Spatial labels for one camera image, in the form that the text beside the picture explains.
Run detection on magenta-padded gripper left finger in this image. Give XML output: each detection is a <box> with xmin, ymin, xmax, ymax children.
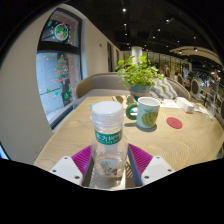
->
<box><xmin>49</xmin><ymin>144</ymin><xmax>97</xmax><ymax>188</ymax></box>

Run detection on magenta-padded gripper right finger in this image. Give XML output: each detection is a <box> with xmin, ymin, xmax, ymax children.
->
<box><xmin>126</xmin><ymin>143</ymin><xmax>176</xmax><ymax>188</ymax></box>

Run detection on clear plastic water bottle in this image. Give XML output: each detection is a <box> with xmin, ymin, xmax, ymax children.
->
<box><xmin>89</xmin><ymin>100</ymin><xmax>129</xmax><ymax>188</ymax></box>

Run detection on flat round red coaster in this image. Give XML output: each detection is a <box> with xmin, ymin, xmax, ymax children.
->
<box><xmin>166</xmin><ymin>116</ymin><xmax>184</xmax><ymax>130</ymax></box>

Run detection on illustrated paper sheet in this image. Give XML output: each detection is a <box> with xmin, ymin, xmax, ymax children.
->
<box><xmin>159</xmin><ymin>99</ymin><xmax>181</xmax><ymax>109</ymax></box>

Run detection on clear drinking glass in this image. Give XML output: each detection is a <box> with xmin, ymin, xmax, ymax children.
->
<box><xmin>208</xmin><ymin>102</ymin><xmax>218</xmax><ymax>121</ymax></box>

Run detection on group of round-backed chairs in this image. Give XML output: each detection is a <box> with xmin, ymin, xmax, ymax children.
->
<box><xmin>174</xmin><ymin>71</ymin><xmax>224</xmax><ymax>118</ymax></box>

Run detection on beige curved sofa bench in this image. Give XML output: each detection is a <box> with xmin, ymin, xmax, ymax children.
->
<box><xmin>73</xmin><ymin>72</ymin><xmax>193</xmax><ymax>101</ymax></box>

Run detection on green potted plant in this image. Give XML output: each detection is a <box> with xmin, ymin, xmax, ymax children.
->
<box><xmin>115</xmin><ymin>55</ymin><xmax>164</xmax><ymax>101</ymax></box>

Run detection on window with festive decals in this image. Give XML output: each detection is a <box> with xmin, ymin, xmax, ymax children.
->
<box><xmin>35</xmin><ymin>8</ymin><xmax>83</xmax><ymax>129</ymax></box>

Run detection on group of ceiling spotlights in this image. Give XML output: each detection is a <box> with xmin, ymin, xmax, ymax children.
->
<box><xmin>119</xmin><ymin>6</ymin><xmax>201</xmax><ymax>54</ymax></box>

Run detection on white mug with green handle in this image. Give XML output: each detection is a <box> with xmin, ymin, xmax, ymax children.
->
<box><xmin>125</xmin><ymin>96</ymin><xmax>161</xmax><ymax>129</ymax></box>

